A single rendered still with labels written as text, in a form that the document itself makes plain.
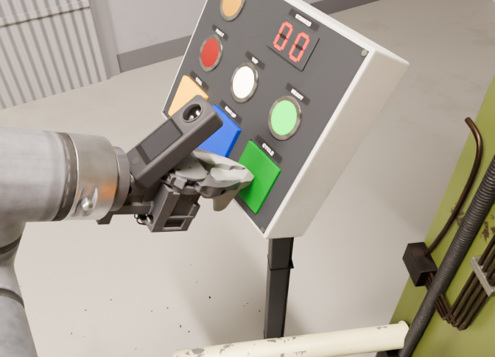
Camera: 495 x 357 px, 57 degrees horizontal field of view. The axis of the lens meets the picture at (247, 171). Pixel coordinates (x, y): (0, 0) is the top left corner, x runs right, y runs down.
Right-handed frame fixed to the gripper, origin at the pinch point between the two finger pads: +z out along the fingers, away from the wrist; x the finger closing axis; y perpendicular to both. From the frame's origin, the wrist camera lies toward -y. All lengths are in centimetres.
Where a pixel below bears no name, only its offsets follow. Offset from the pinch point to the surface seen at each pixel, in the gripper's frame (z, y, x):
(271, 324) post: 43, 51, -8
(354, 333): 31.9, 25.4, 13.8
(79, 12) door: 51, 40, -202
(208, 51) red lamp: 1.2, -8.7, -20.3
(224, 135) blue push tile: 0.9, -0.8, -8.2
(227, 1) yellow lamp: 1.2, -16.8, -20.9
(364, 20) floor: 234, -17, -181
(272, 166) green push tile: 1.3, -2.6, 2.4
